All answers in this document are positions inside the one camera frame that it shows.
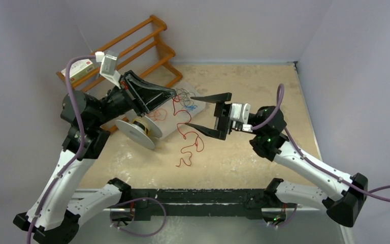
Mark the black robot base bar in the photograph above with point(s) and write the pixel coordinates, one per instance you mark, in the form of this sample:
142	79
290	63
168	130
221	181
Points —
253	204

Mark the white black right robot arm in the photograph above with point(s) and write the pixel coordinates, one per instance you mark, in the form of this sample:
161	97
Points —
338	193

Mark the clear plastic tray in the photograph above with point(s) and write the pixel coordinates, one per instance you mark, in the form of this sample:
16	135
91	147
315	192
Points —
171	115

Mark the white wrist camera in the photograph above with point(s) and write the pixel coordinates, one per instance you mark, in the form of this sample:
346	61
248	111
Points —
239	115
108	66

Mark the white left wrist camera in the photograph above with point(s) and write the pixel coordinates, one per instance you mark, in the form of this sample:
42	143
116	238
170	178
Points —
108	66

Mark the white cardboard box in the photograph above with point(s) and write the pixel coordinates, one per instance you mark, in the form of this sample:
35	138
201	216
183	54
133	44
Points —
80	68

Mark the orange wooden rack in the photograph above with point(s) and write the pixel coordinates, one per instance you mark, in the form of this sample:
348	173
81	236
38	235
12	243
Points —
140	49

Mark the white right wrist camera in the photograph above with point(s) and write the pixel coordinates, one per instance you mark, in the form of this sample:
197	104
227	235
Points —
239	115

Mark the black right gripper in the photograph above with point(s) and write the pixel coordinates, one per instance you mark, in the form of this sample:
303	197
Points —
221	114

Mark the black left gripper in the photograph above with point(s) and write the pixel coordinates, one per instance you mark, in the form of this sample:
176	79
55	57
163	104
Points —
149	95

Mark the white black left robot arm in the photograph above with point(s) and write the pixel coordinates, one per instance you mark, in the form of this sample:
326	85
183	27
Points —
54	218

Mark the grey cable spool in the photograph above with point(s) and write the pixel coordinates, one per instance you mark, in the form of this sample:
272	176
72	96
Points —
141	130

